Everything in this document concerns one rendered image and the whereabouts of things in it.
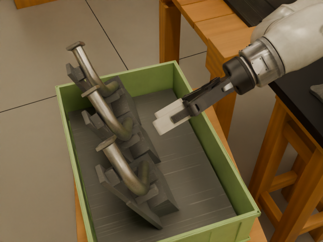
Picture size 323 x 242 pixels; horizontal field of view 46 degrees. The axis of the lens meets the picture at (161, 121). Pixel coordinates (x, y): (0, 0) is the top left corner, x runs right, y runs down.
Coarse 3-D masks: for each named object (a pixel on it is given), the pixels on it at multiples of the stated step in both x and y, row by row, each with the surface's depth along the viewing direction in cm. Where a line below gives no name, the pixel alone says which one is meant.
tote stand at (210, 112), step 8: (192, 88) 147; (208, 112) 138; (216, 120) 136; (216, 128) 133; (224, 136) 131; (224, 144) 128; (232, 160) 124; (80, 208) 112; (80, 216) 111; (80, 224) 109; (256, 224) 109; (80, 232) 107; (256, 232) 107; (80, 240) 106; (256, 240) 106; (264, 240) 106
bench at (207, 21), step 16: (160, 0) 194; (176, 0) 173; (192, 0) 172; (208, 0) 172; (160, 16) 201; (176, 16) 196; (192, 16) 163; (208, 16) 163; (224, 16) 163; (160, 32) 208; (176, 32) 203; (208, 32) 156; (224, 32) 156; (160, 48) 216; (176, 48) 212; (224, 112) 167; (224, 128) 176
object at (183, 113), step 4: (188, 108) 69; (192, 108) 68; (196, 108) 69; (180, 112) 70; (184, 112) 70; (188, 112) 70; (172, 116) 70; (176, 116) 70; (180, 116) 71; (184, 116) 70; (176, 120) 71; (180, 120) 71
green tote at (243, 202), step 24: (120, 72) 127; (144, 72) 129; (168, 72) 133; (72, 96) 127; (192, 120) 125; (72, 144) 113; (216, 144) 108; (72, 168) 102; (216, 168) 114; (240, 192) 99; (240, 216) 92; (96, 240) 105; (168, 240) 88; (192, 240) 92; (216, 240) 97; (240, 240) 103
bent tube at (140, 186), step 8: (112, 136) 81; (104, 144) 77; (112, 144) 79; (104, 152) 80; (112, 152) 79; (120, 152) 80; (112, 160) 79; (120, 160) 79; (144, 160) 104; (120, 168) 79; (128, 168) 80; (144, 168) 98; (120, 176) 80; (128, 176) 80; (136, 176) 82; (144, 176) 92; (128, 184) 81; (136, 184) 81; (144, 184) 85; (136, 192) 82; (144, 192) 84
